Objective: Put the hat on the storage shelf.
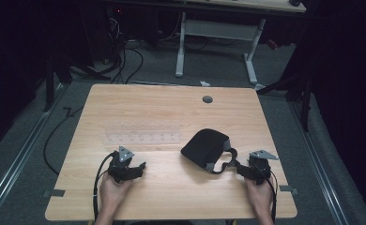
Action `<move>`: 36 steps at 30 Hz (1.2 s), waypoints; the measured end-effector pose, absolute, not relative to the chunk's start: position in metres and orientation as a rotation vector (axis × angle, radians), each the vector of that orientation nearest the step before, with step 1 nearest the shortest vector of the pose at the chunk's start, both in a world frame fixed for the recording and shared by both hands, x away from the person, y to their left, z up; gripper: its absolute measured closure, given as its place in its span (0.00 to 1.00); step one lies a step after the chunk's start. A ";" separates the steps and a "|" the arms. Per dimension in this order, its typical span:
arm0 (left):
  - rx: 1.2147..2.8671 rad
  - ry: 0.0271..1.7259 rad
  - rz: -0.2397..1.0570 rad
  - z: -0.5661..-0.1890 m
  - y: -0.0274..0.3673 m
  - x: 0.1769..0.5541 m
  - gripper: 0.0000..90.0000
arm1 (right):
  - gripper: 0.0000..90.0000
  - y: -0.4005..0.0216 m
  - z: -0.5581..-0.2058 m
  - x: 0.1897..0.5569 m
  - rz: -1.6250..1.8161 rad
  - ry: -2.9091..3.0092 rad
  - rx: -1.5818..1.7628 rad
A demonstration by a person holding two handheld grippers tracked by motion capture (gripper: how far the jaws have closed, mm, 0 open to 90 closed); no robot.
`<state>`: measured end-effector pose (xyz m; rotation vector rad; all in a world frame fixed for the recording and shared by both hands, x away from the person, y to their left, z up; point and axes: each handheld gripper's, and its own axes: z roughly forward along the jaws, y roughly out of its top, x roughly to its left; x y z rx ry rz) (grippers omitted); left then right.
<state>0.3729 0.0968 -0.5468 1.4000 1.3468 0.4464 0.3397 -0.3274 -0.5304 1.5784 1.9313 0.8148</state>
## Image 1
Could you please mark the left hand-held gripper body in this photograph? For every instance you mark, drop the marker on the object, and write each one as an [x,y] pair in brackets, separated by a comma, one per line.
[119,165]

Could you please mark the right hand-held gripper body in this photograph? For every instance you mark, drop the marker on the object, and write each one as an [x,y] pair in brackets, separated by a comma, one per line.
[260,168]

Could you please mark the black eye mask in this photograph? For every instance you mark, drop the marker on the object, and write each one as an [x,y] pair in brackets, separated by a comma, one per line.
[203,146]

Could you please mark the person's right hand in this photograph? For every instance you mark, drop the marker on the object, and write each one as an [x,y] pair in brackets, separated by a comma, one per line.
[259,195]

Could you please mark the person's left hand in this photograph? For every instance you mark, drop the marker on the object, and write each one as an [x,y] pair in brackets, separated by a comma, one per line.
[113,192]

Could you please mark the clear plastic tray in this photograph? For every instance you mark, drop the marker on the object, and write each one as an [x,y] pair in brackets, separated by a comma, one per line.
[142,133]

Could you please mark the grey tape piece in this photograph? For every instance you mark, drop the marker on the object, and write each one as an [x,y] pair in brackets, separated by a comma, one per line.
[54,193]
[288,189]

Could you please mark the grey round table grommet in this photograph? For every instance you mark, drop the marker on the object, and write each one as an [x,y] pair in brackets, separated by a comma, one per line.
[207,99]

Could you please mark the black tripod stand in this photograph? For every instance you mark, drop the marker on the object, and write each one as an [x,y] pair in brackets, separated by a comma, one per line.
[304,103]

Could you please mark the white paper scrap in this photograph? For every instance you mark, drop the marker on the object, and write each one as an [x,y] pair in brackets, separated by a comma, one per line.
[205,83]

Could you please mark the black metal stand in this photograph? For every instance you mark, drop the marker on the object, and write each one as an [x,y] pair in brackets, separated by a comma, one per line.
[49,87]

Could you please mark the red object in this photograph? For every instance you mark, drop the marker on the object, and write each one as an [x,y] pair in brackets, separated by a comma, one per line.
[272,44]

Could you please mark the metal floor rail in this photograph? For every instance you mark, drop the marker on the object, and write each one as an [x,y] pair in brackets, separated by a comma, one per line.
[320,159]
[21,153]

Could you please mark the white metal desk frame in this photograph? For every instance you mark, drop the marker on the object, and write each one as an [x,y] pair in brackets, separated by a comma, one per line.
[217,30]

